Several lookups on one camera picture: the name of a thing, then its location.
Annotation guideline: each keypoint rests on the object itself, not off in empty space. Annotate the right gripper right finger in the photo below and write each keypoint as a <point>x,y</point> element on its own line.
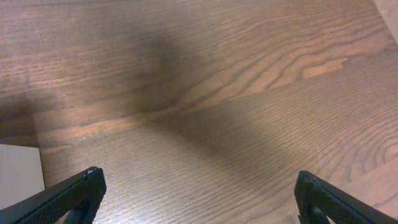
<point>322,203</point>

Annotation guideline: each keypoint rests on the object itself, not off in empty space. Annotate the white cardboard box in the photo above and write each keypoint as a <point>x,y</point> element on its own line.
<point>21,174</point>

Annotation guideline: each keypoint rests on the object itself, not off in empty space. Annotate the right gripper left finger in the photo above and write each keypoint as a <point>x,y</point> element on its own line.
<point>78,198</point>

